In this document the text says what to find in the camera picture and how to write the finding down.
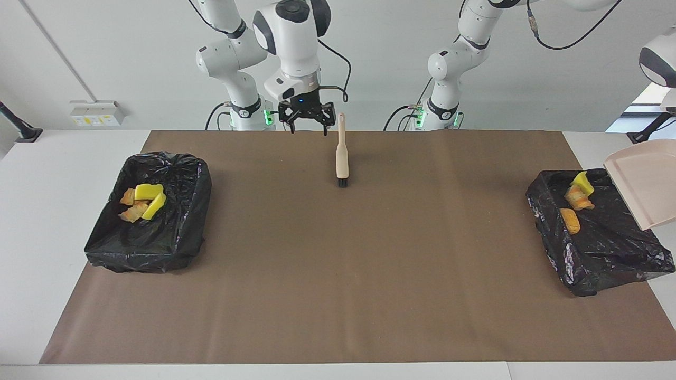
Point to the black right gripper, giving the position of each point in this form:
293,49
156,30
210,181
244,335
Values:
306,104

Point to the beige hand brush black bristles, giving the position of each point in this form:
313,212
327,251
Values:
342,153

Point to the green and yellow sponge piece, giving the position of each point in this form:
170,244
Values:
155,206

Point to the orange croissant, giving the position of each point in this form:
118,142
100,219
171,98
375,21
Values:
128,197
133,213

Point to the pale bread chunk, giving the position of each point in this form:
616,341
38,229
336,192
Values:
577,199

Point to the brown bread roll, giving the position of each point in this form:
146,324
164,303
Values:
571,220

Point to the beige plastic dustpan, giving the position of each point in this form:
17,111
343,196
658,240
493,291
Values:
647,179

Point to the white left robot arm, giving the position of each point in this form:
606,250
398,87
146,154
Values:
459,58

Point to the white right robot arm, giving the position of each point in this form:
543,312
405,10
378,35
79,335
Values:
290,37

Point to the black bag lined bin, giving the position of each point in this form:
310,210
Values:
607,248
158,243

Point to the brown table mat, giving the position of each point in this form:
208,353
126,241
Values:
338,327

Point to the white wall socket box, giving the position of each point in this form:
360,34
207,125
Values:
97,113

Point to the grey wall conduit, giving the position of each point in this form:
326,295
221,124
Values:
58,50

